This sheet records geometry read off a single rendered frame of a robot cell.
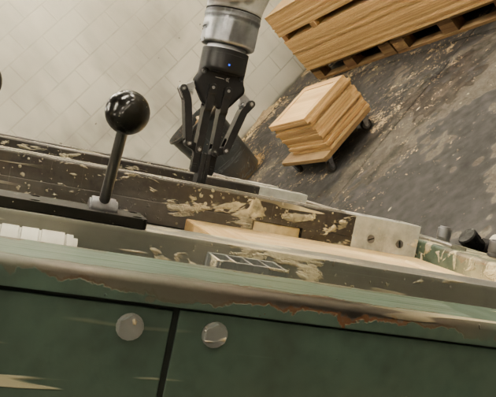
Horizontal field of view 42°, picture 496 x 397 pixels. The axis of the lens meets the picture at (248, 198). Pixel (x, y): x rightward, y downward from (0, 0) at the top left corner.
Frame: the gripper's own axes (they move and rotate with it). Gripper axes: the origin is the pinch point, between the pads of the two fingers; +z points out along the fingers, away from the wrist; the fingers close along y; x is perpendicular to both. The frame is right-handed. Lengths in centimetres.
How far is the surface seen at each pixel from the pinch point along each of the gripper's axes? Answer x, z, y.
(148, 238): 44.0, 4.8, 14.6
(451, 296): 44.1, 5.8, -18.9
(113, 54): -528, -73, -28
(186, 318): 69, 5, 16
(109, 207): 42.5, 2.9, 18.5
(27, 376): 69, 9, 24
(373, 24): -359, -125, -200
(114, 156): 44.9, -1.9, 19.2
